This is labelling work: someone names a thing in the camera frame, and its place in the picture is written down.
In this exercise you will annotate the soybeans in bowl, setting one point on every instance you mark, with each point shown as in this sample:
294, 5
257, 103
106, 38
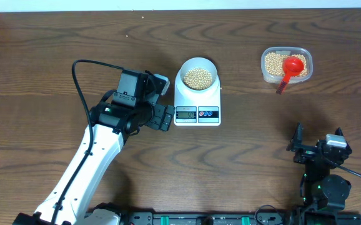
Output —
198, 79

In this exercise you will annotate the clear plastic container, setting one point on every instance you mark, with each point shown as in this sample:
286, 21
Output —
287, 51

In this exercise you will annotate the grey round bowl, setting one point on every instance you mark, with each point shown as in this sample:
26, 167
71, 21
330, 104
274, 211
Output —
200, 62

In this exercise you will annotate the white digital kitchen scale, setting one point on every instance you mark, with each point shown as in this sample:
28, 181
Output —
197, 107

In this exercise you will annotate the soybeans in container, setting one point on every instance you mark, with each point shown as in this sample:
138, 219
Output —
274, 63

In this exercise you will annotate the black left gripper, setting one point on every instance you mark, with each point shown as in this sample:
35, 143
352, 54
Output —
156, 122

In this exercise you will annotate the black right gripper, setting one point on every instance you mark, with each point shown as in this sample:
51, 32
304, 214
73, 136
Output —
296, 142

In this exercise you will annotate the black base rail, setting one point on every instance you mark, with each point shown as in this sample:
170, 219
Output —
205, 218

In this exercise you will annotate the red plastic measuring scoop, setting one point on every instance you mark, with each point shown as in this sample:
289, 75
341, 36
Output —
292, 67

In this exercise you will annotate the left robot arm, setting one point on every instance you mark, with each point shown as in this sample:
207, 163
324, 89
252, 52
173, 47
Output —
119, 114

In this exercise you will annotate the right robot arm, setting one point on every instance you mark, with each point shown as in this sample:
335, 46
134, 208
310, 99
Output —
323, 193

